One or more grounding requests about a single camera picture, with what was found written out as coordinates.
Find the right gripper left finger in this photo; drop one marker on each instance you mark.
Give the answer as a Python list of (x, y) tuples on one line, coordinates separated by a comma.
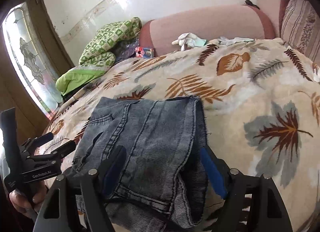
[(59, 210)]

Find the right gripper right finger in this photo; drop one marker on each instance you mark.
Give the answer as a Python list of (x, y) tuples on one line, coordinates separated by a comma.
[(250, 203)]

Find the grey blue denim pants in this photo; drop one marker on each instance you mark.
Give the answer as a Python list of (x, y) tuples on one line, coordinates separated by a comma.
[(163, 184)]

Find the left hand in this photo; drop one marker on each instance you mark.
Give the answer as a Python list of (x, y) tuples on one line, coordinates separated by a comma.
[(21, 203)]

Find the beige leaf pattern blanket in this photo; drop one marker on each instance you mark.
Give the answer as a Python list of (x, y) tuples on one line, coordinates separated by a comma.
[(260, 102)]

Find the stained glass wooden door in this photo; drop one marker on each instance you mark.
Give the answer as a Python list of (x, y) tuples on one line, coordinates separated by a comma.
[(32, 59)]

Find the green patterned quilt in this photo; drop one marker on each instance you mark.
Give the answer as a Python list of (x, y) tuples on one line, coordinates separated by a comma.
[(97, 57)]

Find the white crumpled tissue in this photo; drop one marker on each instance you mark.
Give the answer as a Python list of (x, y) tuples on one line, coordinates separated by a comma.
[(316, 73)]

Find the purple plastic bag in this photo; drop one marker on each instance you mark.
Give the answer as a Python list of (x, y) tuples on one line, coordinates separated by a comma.
[(125, 49)]

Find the white glove flat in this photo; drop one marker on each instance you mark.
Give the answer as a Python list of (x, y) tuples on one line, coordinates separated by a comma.
[(228, 42)]

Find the small colourful box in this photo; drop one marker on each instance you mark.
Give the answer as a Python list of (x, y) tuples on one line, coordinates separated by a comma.
[(144, 52)]

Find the white glove with teal cloth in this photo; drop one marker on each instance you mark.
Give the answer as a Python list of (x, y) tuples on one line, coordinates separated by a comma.
[(189, 41)]

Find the pink bolster cushion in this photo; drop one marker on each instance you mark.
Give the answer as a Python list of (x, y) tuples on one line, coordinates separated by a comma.
[(208, 23)]

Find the striped beige pillow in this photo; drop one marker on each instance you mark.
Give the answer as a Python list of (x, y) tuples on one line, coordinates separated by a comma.
[(300, 28)]

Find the black hair clip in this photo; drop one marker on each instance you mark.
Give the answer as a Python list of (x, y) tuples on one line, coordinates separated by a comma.
[(249, 3)]

